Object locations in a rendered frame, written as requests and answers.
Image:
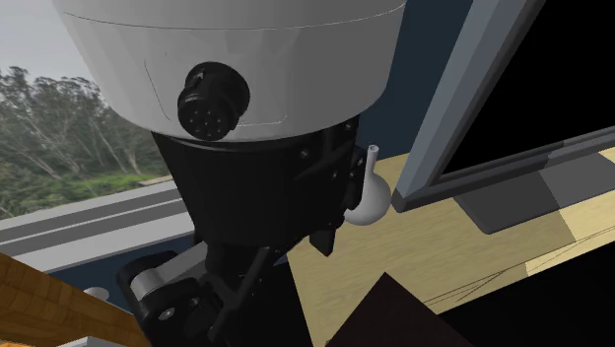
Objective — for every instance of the light wooden desk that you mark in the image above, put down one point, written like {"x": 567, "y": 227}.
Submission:
{"x": 408, "y": 250}

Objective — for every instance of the small white round object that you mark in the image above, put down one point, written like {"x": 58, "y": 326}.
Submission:
{"x": 97, "y": 293}

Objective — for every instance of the brown wooden furniture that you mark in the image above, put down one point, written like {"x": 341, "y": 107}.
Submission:
{"x": 43, "y": 307}

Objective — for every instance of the window with trees outside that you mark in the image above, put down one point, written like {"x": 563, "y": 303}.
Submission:
{"x": 53, "y": 144}

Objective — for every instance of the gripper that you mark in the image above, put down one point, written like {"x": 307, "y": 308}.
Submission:
{"x": 250, "y": 192}

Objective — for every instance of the white round-bellied vase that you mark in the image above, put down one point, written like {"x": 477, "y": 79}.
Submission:
{"x": 372, "y": 202}

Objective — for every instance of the grey-framed black monitor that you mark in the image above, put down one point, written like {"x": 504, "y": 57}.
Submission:
{"x": 528, "y": 72}

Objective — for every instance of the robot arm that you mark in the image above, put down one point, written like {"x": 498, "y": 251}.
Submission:
{"x": 269, "y": 62}

